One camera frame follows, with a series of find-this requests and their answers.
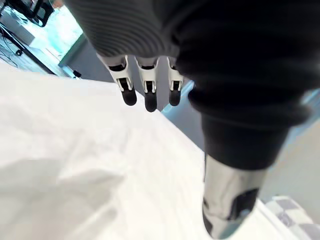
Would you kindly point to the small black floor object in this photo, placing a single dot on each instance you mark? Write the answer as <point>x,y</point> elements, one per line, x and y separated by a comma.
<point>77,74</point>

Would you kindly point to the checkered grey white cloth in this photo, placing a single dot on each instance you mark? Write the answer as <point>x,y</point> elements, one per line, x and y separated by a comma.
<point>293,212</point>

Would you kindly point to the black desk frame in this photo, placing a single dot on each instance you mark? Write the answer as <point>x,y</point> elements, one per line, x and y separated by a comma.
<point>30,53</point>

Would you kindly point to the white bed sheet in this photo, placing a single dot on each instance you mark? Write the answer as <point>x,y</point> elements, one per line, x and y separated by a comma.
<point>87,162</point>

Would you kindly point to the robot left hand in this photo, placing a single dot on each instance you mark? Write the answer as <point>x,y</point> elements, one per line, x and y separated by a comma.
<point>225,62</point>

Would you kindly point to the grey box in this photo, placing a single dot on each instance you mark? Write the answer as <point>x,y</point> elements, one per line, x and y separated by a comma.
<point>16,28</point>

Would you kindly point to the black office chair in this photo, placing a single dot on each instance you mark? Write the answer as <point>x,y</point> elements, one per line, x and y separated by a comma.
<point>35,10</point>

